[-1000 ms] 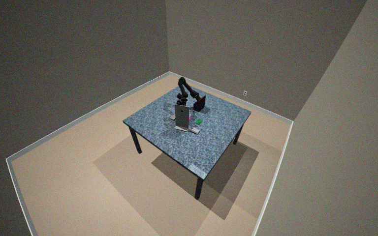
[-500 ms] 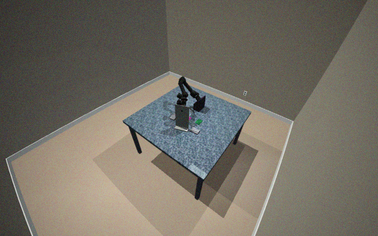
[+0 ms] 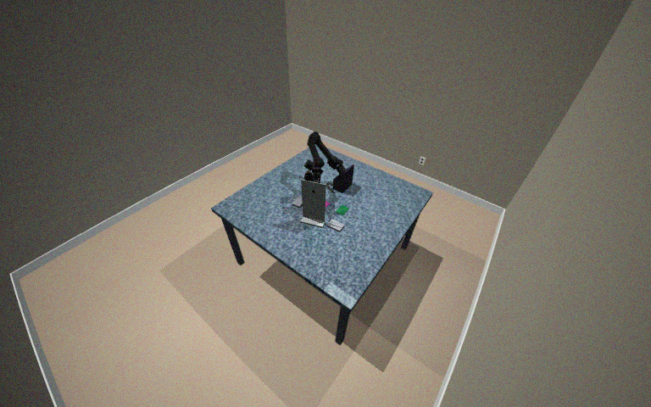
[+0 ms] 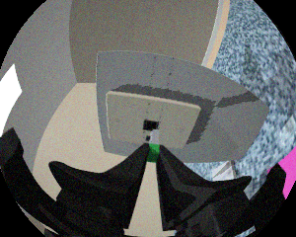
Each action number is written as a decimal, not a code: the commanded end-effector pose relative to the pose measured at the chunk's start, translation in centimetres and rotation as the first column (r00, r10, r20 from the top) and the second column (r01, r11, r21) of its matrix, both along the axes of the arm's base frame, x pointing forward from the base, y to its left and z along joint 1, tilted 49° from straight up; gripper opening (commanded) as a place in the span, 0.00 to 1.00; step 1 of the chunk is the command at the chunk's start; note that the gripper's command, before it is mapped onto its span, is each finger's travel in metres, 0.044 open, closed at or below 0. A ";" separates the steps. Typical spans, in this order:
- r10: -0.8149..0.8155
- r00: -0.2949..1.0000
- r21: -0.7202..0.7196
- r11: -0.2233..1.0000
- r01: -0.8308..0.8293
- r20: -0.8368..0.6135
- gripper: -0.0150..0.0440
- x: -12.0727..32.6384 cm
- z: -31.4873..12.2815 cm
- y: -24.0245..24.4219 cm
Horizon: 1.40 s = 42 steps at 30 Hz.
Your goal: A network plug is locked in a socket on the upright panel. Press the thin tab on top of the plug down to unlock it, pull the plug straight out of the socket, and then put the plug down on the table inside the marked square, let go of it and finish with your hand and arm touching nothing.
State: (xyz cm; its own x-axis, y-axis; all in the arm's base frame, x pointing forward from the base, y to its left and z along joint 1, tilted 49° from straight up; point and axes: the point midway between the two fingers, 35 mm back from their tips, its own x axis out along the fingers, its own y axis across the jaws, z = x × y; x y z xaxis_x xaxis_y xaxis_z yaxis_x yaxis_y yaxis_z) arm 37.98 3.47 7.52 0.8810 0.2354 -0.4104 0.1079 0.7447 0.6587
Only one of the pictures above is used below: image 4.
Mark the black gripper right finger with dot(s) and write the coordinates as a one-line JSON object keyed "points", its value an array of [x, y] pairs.
{"points": [[184, 193]]}

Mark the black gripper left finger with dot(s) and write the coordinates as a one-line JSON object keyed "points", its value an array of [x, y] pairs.
{"points": [[115, 189]]}

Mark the pink flat square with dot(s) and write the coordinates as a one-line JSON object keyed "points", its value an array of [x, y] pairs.
{"points": [[288, 164]]}

